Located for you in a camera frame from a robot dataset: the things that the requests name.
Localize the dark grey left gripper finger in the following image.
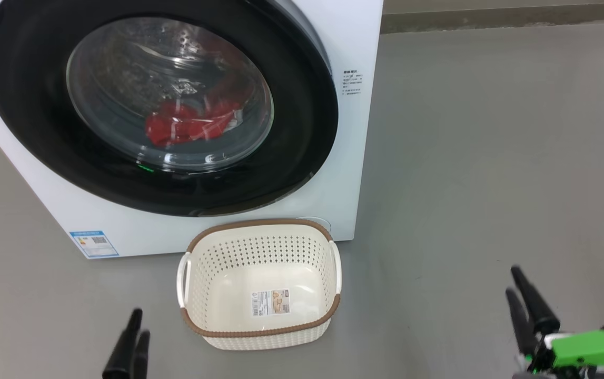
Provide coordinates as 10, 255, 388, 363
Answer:
103, 308, 143, 379
132, 330, 151, 379

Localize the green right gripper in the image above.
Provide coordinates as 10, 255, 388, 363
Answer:
506, 266, 604, 379

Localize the red and white garment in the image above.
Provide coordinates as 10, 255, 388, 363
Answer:
145, 100, 244, 148

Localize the black-rimmed glass washer door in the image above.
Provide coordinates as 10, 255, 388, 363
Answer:
0, 0, 339, 217

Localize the cream perforated basket brown rim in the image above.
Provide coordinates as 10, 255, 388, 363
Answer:
176, 218, 342, 351

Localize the white front-load washing machine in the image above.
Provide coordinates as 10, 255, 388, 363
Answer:
0, 0, 384, 260

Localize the blue energy label sticker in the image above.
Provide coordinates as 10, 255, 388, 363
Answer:
69, 230, 120, 258

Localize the paper product label sticker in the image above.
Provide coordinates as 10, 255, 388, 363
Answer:
251, 288, 291, 317

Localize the round white drain cover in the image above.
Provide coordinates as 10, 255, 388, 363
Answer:
296, 216, 331, 233

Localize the small printed text label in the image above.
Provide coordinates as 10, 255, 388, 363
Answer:
342, 70, 363, 97

